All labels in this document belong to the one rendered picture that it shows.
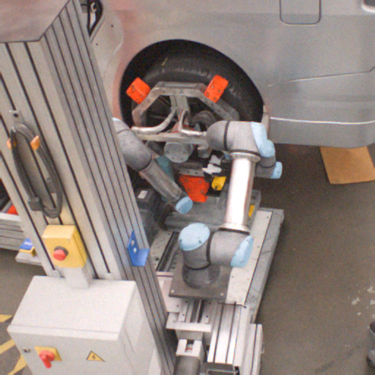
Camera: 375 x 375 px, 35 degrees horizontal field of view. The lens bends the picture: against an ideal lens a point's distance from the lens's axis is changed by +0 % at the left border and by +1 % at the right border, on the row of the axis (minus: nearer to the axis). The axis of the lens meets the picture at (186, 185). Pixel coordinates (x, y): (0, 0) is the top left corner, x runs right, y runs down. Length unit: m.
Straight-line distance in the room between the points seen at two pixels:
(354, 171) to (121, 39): 1.80
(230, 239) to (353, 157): 2.08
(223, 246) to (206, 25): 1.07
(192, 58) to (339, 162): 1.50
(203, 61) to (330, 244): 1.32
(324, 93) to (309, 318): 1.16
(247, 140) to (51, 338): 0.97
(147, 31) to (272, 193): 1.48
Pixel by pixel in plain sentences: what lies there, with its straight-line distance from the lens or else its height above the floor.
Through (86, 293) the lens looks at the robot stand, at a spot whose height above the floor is 1.23.
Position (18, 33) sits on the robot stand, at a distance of 1.38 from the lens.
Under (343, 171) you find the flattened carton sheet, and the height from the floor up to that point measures 0.01.
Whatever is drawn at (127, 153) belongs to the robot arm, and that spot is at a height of 1.25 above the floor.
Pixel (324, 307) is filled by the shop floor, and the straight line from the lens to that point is 3.19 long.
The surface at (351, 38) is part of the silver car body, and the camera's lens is 2.60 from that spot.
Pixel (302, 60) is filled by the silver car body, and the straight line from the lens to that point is 2.68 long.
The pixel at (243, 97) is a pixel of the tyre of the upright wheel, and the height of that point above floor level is 1.01.
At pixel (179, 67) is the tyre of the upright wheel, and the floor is 1.18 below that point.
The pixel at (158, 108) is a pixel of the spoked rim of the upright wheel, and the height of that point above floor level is 0.84.
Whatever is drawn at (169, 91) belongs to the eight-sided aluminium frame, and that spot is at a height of 1.11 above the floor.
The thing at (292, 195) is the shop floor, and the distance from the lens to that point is 3.77.
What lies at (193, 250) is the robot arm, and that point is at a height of 1.01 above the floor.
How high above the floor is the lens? 2.56
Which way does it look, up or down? 41 degrees down
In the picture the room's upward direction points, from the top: 11 degrees counter-clockwise
